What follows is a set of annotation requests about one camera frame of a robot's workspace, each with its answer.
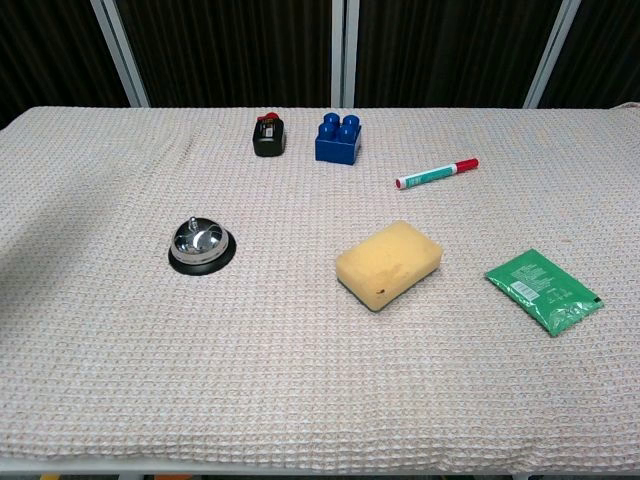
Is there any silver desk call bell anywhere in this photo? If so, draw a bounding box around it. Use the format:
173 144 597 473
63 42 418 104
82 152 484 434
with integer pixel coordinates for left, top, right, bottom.
167 216 237 276

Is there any beige waffle weave tablecloth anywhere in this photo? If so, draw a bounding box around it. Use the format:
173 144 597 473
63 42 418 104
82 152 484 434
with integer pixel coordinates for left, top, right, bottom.
0 105 640 475

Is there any black bottle red cap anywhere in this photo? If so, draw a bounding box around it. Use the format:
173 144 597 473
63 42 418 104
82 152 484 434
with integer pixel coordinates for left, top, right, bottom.
252 112 288 158

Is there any green foil sachet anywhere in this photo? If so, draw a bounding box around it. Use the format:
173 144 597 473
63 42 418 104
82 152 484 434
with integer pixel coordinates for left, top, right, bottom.
484 248 605 339

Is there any yellow sponge green underside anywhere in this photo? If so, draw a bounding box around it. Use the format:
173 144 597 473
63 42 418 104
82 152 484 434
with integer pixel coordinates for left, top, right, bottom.
334 220 444 313

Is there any blue toy building block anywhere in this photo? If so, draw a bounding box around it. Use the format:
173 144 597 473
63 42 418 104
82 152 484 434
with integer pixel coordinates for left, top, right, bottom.
314 112 363 165

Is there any red capped whiteboard marker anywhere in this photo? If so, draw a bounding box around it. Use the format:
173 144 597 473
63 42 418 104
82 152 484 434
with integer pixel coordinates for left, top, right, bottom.
395 157 480 191

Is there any grey metal frame post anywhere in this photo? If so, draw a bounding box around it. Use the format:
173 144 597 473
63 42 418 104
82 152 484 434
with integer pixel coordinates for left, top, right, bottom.
330 0 361 109
522 0 582 110
89 0 151 109

